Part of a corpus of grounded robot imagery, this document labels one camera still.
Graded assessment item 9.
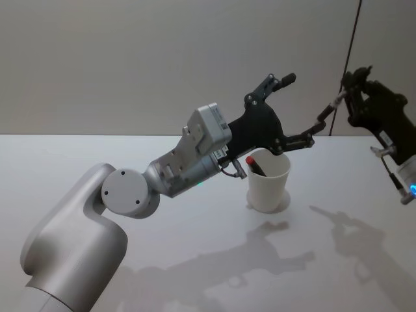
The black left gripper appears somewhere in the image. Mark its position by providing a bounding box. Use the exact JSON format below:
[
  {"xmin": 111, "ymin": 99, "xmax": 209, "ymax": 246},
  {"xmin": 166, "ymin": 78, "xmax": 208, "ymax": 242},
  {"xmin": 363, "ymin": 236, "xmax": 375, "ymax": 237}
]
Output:
[{"xmin": 224, "ymin": 73, "xmax": 328, "ymax": 162}]

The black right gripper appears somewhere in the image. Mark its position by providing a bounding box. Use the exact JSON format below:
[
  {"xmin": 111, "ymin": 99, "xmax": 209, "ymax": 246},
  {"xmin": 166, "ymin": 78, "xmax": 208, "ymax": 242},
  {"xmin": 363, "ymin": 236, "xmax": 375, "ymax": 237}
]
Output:
[{"xmin": 343, "ymin": 66, "xmax": 416, "ymax": 165}]

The black pen with silver band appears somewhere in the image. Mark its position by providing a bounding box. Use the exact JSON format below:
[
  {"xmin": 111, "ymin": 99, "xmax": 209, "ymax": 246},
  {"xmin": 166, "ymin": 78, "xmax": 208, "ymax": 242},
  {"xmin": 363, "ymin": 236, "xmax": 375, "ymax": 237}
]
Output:
[{"xmin": 317, "ymin": 91, "xmax": 347, "ymax": 121}]

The black pen with red cap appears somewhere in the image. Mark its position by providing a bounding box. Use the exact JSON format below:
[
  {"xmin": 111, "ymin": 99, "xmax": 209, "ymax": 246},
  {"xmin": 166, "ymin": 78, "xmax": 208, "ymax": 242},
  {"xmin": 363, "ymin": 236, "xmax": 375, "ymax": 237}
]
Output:
[{"xmin": 245, "ymin": 156, "xmax": 270, "ymax": 178}]

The white paper cup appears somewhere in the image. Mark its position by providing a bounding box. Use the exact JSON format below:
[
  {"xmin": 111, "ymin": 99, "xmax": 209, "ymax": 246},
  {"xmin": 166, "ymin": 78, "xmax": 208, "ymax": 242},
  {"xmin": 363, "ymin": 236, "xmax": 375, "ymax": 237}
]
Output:
[{"xmin": 246, "ymin": 148, "xmax": 291, "ymax": 214}]

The thin dark hanging cable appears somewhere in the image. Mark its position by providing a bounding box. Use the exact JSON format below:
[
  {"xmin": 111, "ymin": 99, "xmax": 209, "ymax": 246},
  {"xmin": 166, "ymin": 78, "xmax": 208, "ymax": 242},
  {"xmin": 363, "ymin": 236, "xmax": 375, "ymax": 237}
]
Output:
[{"xmin": 328, "ymin": 0, "xmax": 364, "ymax": 137}]

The thin dark left gripper cable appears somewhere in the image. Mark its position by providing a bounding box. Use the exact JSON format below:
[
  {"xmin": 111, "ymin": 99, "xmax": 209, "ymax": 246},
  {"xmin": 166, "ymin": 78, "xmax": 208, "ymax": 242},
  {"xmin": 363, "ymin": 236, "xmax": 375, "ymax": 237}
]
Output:
[{"xmin": 218, "ymin": 158, "xmax": 248, "ymax": 179}]

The thin dark gripper cable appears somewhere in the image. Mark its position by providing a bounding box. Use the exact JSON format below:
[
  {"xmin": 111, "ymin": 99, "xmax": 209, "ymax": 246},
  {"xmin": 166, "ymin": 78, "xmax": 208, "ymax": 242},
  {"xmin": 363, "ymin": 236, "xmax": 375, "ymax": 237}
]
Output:
[
  {"xmin": 218, "ymin": 158, "xmax": 248, "ymax": 179},
  {"xmin": 370, "ymin": 145, "xmax": 415, "ymax": 206}
]

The thin dark right gripper cable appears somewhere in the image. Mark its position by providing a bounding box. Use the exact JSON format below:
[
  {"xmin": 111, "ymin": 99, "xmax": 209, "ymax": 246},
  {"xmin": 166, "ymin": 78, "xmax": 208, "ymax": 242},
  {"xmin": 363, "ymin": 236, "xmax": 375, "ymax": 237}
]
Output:
[{"xmin": 370, "ymin": 145, "xmax": 415, "ymax": 206}]

